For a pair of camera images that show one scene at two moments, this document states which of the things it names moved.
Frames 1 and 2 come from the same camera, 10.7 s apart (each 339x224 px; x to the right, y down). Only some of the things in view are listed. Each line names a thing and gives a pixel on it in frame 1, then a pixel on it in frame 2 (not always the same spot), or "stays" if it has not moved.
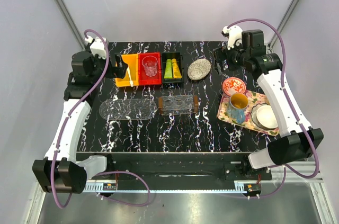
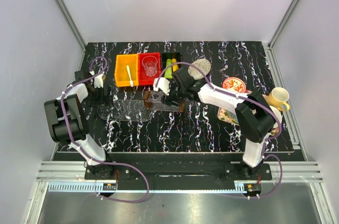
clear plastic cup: [150, 63] stays
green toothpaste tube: [168, 73] stays
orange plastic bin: [132, 61] stays
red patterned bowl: [233, 85] stays
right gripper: [221, 54] to [169, 100]
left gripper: [118, 71] to [104, 100]
